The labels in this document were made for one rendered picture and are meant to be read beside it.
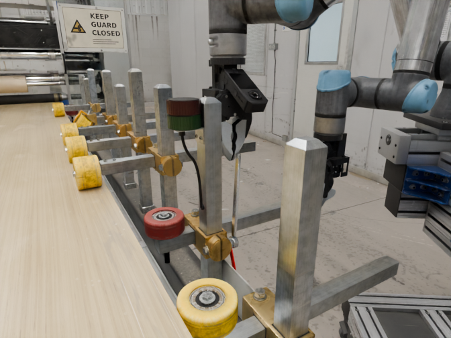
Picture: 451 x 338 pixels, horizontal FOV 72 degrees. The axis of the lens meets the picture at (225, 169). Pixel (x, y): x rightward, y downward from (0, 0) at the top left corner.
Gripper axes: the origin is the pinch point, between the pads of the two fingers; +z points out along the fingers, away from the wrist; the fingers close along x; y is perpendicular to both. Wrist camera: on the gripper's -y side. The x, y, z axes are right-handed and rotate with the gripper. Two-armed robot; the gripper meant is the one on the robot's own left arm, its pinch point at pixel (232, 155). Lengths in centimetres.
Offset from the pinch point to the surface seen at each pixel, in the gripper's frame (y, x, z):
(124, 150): 69, 9, 14
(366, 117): 158, -261, 36
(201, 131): -5.6, 10.0, -7.4
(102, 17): 222, -15, -53
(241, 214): -0.8, -2.1, 14.5
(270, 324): -27.7, 10.1, 17.3
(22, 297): -12.9, 40.2, 10.4
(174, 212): -0.3, 14.1, 10.1
